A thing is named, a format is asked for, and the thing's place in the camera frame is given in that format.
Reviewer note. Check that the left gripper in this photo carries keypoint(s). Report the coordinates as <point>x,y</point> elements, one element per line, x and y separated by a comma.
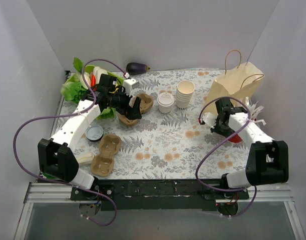
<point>129,105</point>

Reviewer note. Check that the green lettuce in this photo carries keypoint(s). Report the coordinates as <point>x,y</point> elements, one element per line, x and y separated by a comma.
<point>72,91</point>

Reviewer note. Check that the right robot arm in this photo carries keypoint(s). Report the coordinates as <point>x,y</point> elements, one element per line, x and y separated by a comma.
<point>267,161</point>

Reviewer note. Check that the white daikon radish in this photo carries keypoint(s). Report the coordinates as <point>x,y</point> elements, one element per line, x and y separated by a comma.
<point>85,80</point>

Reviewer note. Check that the stack of white paper cups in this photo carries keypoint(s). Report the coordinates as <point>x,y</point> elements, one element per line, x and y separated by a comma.
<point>184,93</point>

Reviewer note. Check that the single brown pulp carrier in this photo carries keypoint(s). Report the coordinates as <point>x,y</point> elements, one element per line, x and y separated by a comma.
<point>103,163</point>

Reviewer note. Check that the white napa cabbage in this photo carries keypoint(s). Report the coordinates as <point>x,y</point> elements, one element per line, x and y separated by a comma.
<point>97,72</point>

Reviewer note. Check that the white plastic cup lid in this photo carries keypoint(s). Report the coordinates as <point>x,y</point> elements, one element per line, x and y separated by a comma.
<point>165,99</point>

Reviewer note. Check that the stack of white lids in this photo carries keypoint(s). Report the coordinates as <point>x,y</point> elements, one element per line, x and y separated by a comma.
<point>94,133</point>

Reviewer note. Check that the green plastic tray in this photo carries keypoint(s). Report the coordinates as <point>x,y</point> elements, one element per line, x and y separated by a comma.
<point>88,69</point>

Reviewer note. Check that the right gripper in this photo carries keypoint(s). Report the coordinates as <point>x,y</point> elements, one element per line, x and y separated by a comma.
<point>218,127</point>

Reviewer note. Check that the black metal base rail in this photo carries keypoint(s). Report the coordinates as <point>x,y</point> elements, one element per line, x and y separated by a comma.
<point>152,194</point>

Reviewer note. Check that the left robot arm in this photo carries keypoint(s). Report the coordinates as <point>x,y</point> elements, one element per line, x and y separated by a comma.
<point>56,156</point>

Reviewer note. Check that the white paper coffee cup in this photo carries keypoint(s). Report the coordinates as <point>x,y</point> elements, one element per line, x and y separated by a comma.
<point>165,109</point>

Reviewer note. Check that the red cup holder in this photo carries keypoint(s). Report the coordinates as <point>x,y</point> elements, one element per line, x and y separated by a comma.
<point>235,139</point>

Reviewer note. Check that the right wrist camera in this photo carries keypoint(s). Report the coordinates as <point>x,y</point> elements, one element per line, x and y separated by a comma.
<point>208,119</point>

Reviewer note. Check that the red orange pepper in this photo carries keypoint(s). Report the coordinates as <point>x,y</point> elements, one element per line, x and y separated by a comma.
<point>93,81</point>

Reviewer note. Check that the purple eggplant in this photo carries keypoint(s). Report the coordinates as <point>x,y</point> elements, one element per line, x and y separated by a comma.
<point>133,68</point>

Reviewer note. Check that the brown pulp cup carrier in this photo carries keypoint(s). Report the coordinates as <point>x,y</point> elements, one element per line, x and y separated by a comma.
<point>145,104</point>

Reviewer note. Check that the white paper straws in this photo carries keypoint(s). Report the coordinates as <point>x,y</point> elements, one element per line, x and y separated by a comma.
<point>255,110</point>

